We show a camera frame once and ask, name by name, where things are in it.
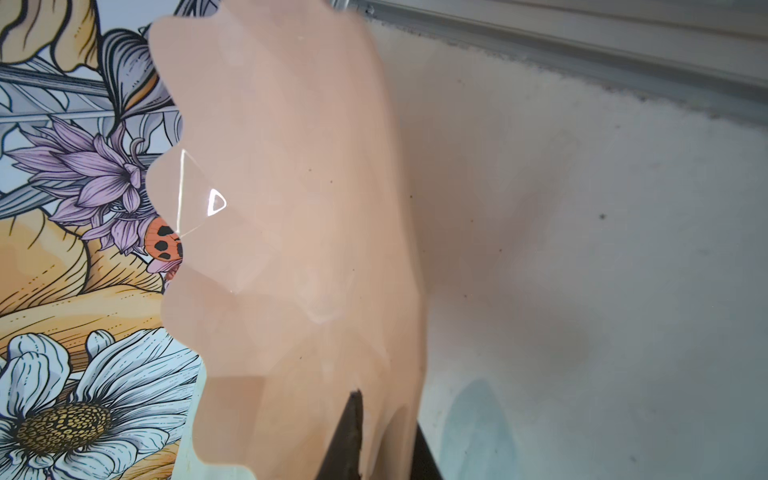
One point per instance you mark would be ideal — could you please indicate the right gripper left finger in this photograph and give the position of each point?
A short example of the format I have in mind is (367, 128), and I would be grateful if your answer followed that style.
(342, 458)

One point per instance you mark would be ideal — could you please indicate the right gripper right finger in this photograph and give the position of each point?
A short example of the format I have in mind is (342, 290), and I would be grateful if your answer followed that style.
(423, 465)

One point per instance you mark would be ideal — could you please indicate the pink scalloped bowl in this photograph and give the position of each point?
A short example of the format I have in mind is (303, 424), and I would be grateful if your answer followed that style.
(300, 278)

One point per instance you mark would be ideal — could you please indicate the aluminium front rail frame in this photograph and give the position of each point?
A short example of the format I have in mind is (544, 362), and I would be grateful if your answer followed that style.
(709, 55)

